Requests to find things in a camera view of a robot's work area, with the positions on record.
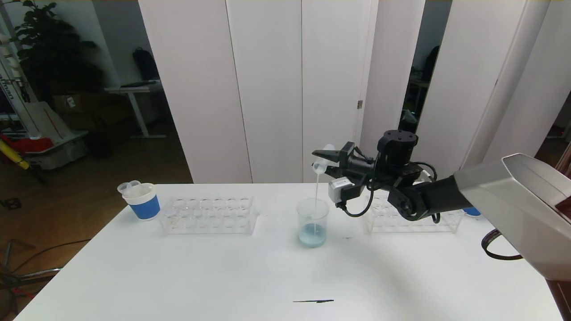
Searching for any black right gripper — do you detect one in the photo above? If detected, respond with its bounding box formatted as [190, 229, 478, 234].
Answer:
[311, 141, 376, 179]

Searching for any test tube with yellow pigment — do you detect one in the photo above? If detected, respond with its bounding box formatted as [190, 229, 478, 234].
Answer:
[312, 144, 336, 175]

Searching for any clear glass beaker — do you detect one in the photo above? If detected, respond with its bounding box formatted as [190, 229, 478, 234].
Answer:
[297, 199, 330, 248]

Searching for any clear acrylic test tube rack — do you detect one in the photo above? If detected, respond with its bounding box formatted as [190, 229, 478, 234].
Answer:
[363, 189, 463, 234]
[159, 194, 260, 235]

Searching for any white standing desk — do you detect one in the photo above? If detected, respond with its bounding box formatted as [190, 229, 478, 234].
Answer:
[105, 82, 167, 140]

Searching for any black backpack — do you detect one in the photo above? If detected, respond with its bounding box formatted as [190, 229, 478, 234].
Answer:
[132, 47, 159, 82]

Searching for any brown cardboard box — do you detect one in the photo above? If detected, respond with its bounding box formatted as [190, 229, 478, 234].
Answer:
[52, 93, 107, 131]

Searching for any grey storage bin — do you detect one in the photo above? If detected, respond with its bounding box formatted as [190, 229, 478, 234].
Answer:
[26, 132, 89, 171]

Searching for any white leaning board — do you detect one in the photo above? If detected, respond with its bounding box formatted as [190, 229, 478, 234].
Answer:
[26, 102, 71, 143]

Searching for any dark green potted plant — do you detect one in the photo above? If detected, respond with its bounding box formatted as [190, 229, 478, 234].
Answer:
[8, 0, 104, 107]

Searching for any red bag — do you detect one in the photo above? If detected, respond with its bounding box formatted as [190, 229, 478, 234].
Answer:
[0, 133, 54, 154]

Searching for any metal chair base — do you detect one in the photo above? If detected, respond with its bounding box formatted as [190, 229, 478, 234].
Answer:
[0, 241, 63, 313]

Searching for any white banner stand with lettering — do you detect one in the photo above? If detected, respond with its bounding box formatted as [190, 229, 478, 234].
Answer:
[0, 30, 40, 138]

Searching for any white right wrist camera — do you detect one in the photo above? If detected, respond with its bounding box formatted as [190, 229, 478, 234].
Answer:
[328, 177, 360, 208]

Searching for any brown ribbed strap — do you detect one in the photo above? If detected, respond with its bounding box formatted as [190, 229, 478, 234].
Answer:
[481, 229, 523, 261]

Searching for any black floor cable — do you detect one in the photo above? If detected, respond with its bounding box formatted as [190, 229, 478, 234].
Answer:
[13, 240, 92, 273]

